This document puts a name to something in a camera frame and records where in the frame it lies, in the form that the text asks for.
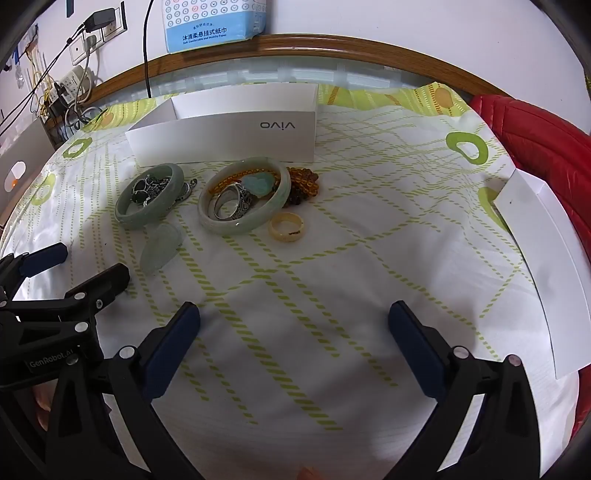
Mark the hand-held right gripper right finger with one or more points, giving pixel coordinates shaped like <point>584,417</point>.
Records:
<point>415,350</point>

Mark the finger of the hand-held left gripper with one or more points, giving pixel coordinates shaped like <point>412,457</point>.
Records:
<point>44,258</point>
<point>108,281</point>

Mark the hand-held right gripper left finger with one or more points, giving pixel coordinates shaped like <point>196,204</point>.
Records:
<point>171,350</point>

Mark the pale jade pendant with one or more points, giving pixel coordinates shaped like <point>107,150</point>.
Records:
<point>159,251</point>

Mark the small green jade bangle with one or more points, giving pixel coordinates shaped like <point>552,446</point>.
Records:
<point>127,217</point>

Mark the silver dark stone jewelry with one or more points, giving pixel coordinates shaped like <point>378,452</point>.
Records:
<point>147,187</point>

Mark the white cardboard box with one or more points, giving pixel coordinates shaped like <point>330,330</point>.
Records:
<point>207,138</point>

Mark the green jade pendant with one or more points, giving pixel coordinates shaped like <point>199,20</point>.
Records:
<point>258,184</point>

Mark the large pale jade bangle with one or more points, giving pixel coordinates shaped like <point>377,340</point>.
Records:
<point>282,189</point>

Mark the white device with orange light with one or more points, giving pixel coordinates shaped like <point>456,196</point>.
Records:
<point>27,152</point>

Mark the green patterned bed sheet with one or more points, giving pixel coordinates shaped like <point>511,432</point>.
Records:
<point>346,258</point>

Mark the white box lid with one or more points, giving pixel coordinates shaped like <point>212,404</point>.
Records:
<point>545,258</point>

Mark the white power strip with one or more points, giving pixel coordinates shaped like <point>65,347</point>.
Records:
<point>71,83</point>

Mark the black charger plug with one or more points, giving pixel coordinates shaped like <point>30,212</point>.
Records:
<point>99,19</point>

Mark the red padded jacket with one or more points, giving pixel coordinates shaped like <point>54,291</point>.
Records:
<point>531,134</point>

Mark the white mattress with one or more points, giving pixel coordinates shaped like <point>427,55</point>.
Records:
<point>258,71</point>

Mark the blue white tissue pack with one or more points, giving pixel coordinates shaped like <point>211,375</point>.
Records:
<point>207,23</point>

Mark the white wall socket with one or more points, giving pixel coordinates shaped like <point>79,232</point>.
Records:
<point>113,30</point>

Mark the wooden bed frame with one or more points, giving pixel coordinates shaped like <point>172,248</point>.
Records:
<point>323,40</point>

